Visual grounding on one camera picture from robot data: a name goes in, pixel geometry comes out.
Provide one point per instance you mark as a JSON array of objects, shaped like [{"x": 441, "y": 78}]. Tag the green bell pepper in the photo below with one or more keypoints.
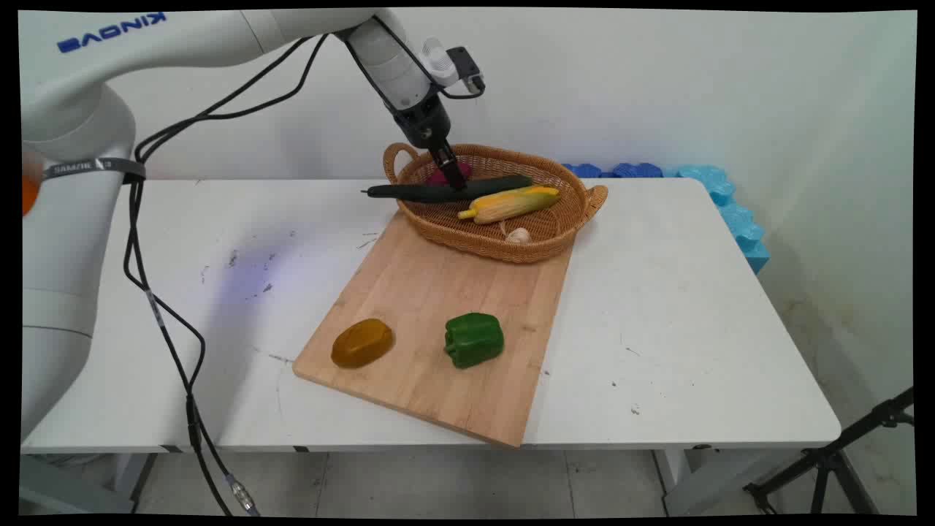
[{"x": 473, "y": 340}]

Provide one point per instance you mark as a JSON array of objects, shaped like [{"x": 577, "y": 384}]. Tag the light blue foam strip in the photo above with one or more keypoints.
[{"x": 738, "y": 219}]

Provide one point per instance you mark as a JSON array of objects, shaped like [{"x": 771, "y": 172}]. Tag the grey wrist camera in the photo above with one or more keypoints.
[{"x": 467, "y": 67}]

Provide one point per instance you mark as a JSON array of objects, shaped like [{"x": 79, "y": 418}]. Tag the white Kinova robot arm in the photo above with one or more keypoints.
[{"x": 73, "y": 256}]

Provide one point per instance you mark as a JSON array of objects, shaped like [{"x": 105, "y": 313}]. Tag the wooden cutting board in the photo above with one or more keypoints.
[{"x": 431, "y": 292}]

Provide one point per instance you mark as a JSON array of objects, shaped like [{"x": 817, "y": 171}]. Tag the white garlic bulb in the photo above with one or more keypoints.
[{"x": 518, "y": 235}]

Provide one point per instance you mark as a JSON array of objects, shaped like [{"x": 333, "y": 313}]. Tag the yellow corn cob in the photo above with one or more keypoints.
[{"x": 511, "y": 204}]

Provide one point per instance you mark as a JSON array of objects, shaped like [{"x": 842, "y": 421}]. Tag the orange object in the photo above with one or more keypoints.
[{"x": 28, "y": 196}]

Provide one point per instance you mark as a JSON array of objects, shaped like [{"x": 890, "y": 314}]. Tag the woven wicker basket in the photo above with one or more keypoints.
[{"x": 504, "y": 241}]

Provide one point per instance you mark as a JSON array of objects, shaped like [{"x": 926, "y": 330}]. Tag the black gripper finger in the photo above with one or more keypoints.
[
  {"x": 457, "y": 171},
  {"x": 443, "y": 162}
]

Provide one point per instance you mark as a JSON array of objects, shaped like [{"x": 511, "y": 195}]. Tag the black tripod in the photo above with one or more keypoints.
[{"x": 829, "y": 460}]

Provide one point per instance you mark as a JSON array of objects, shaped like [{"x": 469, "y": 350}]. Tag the dark green cucumber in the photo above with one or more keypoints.
[{"x": 416, "y": 192}]

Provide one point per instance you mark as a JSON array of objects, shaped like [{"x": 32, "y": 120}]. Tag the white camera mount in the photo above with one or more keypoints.
[{"x": 440, "y": 62}]

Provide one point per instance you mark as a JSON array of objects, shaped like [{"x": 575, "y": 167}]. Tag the magenta red vegetable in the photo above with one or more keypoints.
[{"x": 438, "y": 176}]

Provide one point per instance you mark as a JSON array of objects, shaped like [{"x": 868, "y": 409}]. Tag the dark blue foam piece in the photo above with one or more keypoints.
[
  {"x": 637, "y": 170},
  {"x": 584, "y": 170}
]

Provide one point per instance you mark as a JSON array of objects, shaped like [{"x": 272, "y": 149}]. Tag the brown yellow potato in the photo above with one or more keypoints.
[{"x": 361, "y": 343}]

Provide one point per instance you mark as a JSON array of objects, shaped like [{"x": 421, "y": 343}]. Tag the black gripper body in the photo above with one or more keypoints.
[{"x": 422, "y": 123}]

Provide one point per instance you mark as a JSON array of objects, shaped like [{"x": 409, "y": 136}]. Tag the white table leg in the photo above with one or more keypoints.
[
  {"x": 701, "y": 482},
  {"x": 88, "y": 482}
]

